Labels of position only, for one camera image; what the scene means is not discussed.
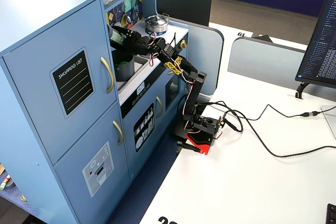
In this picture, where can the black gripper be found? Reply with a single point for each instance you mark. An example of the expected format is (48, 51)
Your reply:
(126, 41)

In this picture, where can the gray salt shaker green label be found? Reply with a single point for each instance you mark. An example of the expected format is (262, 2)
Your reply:
(116, 37)

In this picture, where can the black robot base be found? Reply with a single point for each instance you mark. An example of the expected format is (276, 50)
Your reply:
(203, 125)

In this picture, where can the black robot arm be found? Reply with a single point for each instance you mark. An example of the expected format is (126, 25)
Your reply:
(195, 87)

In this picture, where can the metal ladle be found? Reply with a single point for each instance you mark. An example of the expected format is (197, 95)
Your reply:
(128, 19)

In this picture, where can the green toy peas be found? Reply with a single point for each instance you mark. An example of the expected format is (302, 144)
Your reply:
(122, 63)

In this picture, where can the gray toy sink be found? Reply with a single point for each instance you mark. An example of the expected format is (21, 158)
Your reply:
(139, 62)

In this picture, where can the gray plastic pot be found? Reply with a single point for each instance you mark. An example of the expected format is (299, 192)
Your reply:
(126, 70)

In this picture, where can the metal hanging spoon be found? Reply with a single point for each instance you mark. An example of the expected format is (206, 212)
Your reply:
(136, 12)

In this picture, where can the steel pot with lid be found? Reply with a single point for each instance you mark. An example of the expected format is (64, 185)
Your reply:
(156, 23)

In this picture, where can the gold stove knob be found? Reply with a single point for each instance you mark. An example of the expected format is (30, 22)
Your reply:
(183, 44)

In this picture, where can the black control panel with clock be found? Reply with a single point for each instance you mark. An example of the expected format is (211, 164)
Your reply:
(128, 103)

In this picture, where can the blue oven door with window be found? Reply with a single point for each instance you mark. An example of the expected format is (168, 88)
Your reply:
(172, 90)

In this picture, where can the black shopping list board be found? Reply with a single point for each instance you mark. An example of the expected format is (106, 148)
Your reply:
(73, 82)

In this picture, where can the black Dell monitor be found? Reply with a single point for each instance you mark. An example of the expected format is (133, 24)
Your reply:
(189, 3)

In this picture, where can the gray desk divider panel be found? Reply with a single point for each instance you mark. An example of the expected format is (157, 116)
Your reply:
(207, 58)
(262, 61)

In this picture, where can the blue wooden toy kitchen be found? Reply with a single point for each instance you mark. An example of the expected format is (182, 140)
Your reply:
(39, 11)

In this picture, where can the tall blue fridge door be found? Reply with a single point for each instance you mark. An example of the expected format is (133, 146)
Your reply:
(31, 90)

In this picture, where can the blue dishwasher door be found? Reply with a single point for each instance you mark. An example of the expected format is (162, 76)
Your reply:
(131, 155)

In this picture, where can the black table clamp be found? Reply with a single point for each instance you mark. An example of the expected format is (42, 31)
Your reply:
(187, 146)

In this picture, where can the blue fridge door with dispenser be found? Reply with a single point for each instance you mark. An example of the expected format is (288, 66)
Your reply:
(78, 155)

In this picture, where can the gray water dispenser sticker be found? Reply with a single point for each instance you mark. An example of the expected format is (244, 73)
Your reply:
(98, 169)

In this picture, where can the gray tape roll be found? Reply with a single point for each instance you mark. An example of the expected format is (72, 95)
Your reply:
(11, 184)

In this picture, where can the black monitor showing code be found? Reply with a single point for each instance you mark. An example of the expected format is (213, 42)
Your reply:
(323, 37)

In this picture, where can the silver monitor stand plate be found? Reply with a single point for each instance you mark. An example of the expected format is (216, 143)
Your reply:
(330, 121)

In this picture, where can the black keyboard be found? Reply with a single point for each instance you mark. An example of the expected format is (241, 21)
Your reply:
(332, 214)

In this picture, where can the red robot base plate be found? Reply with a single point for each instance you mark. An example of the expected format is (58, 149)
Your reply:
(200, 142)

